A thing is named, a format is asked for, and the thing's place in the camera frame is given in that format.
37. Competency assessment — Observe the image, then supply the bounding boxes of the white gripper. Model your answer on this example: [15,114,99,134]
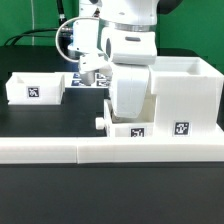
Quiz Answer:
[79,54,150,118]

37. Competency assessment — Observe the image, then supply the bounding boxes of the white front drawer tray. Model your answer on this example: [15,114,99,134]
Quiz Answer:
[95,100,154,137]

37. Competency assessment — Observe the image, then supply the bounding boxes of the white drawer tray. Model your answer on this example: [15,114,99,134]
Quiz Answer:
[95,100,154,137]
[6,72,65,105]

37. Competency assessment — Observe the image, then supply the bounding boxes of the white drawer cabinet box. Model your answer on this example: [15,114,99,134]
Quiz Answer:
[149,56,224,137]

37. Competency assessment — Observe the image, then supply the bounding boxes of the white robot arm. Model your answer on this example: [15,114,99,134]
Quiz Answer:
[72,0,183,118]

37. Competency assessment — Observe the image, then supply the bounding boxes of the white rear drawer tray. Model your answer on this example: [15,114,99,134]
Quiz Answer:
[6,72,65,105]

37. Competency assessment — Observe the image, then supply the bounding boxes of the white L-shaped fence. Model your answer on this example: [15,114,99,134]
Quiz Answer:
[0,135,224,164]

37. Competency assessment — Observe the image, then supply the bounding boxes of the white marker base plate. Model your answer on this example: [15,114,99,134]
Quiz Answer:
[62,72,109,89]

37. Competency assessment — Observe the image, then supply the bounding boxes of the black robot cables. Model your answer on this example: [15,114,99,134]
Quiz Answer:
[3,0,101,64]

